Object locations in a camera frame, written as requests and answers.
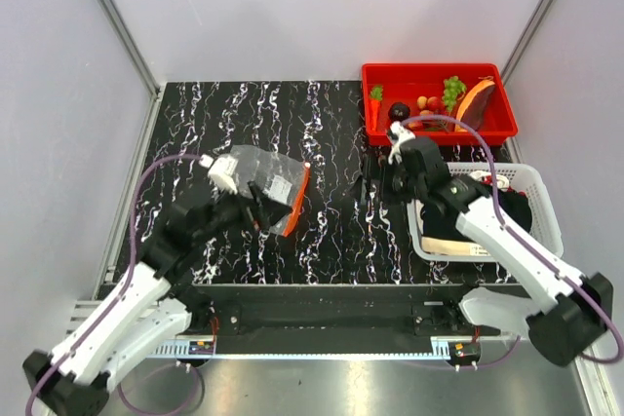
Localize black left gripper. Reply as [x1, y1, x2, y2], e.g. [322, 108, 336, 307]
[193, 180, 292, 246]

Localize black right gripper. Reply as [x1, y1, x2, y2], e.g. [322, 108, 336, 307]
[345, 154, 426, 206]

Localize clear zip top bag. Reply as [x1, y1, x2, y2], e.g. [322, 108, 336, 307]
[229, 145, 311, 237]

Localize dark purple fake fruit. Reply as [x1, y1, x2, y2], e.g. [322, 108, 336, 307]
[388, 102, 410, 122]

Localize green fake lettuce leaf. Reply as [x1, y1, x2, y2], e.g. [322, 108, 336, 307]
[370, 85, 383, 101]

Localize red fake strawberries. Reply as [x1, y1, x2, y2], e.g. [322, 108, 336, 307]
[408, 96, 448, 132]

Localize green fake grapes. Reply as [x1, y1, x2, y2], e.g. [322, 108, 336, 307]
[442, 76, 466, 114]

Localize orange fake papaya slice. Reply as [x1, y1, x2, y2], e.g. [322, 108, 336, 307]
[455, 79, 496, 131]

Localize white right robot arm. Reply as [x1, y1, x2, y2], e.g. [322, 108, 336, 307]
[352, 137, 623, 367]

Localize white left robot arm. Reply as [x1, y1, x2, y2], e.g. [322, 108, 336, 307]
[22, 181, 293, 415]

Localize black bag in basket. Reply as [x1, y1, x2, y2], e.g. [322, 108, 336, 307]
[420, 188, 532, 242]

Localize beige item in basket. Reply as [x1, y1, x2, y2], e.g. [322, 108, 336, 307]
[421, 237, 489, 257]

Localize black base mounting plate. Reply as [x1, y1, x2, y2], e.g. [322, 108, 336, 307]
[183, 284, 495, 359]

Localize white red cloth in basket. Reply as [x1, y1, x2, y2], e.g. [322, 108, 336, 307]
[469, 170, 525, 195]

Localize red plastic bin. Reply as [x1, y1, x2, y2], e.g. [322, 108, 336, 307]
[362, 63, 518, 146]

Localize white plastic basket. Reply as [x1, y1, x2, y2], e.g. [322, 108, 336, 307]
[407, 163, 564, 263]

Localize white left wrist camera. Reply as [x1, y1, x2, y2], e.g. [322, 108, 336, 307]
[199, 154, 238, 194]

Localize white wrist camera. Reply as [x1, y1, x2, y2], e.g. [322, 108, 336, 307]
[199, 154, 238, 194]
[387, 121, 415, 165]

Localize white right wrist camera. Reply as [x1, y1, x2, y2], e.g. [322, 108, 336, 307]
[387, 121, 415, 165]

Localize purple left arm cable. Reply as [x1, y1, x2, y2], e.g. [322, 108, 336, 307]
[23, 154, 209, 416]

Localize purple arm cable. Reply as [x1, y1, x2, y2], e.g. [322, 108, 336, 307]
[399, 115, 624, 371]
[23, 154, 209, 416]

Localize aluminium frame rail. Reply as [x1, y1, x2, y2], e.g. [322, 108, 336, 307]
[65, 301, 597, 339]

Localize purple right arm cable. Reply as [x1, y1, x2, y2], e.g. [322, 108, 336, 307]
[399, 115, 624, 371]

